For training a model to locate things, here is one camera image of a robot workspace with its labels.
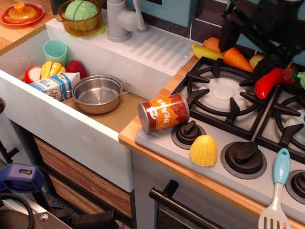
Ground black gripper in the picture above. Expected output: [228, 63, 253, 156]
[219, 0, 305, 86]

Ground orange beans can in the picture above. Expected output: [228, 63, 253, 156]
[138, 93, 190, 134]

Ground orange transparent pot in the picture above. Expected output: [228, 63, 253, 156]
[55, 0, 103, 36]

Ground yellow potato toy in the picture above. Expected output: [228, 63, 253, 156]
[249, 54, 265, 69]

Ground large orange carrot toy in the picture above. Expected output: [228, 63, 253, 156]
[223, 47, 254, 73]

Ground small orange carrot toy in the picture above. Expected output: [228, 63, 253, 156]
[203, 37, 226, 55]

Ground red chili pepper toy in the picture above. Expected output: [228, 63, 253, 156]
[255, 68, 284, 100]

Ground red strawberry toy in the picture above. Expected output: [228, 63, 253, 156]
[282, 63, 298, 85]

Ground yellow banana toy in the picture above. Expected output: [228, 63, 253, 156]
[192, 43, 224, 61]

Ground green leafy toy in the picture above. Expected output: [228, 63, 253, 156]
[297, 72, 305, 89]

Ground black left burner grate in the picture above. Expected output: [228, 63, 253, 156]
[173, 57, 274, 140]

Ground black burner grate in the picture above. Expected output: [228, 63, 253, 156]
[173, 57, 274, 140]
[255, 84, 305, 164]

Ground left black stove knob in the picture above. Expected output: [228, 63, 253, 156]
[171, 120, 206, 150]

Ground black stove knob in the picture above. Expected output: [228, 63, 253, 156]
[285, 170, 305, 205]
[220, 141, 267, 179]
[171, 120, 206, 150]

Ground middle black stove knob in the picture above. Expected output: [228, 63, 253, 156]
[220, 141, 267, 179]

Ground black right burner grate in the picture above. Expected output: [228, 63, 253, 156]
[255, 84, 305, 164]

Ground yellow corn cob toy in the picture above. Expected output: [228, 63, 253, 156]
[190, 135, 218, 167]

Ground grey toy faucet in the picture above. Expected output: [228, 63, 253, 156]
[107, 0, 148, 42]

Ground right black stove knob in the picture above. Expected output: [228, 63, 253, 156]
[285, 170, 305, 205]

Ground green cabbage toy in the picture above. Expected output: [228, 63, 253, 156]
[64, 0, 99, 31]

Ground blue white toy spatula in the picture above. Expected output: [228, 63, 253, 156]
[258, 148, 291, 229]

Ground red tomato toy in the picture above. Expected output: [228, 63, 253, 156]
[66, 60, 87, 80]

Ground white toy sink basin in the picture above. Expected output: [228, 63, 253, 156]
[0, 19, 193, 192]

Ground mint green cup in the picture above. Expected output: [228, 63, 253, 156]
[43, 39, 68, 67]

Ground blue white milk carton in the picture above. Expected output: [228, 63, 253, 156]
[29, 73, 81, 101]

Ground yellow bell pepper toy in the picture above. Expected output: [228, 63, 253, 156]
[41, 61, 66, 80]

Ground orange plate with lid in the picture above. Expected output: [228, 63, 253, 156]
[0, 2, 44, 26]

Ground blue clamp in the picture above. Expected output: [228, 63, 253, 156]
[0, 163, 44, 193]

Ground steel pot with handles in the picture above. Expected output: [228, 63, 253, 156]
[63, 75, 132, 115]

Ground black oven door handle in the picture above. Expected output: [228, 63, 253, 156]
[149, 180, 223, 229]

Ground black braided cable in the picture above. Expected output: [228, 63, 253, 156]
[0, 192, 34, 229]

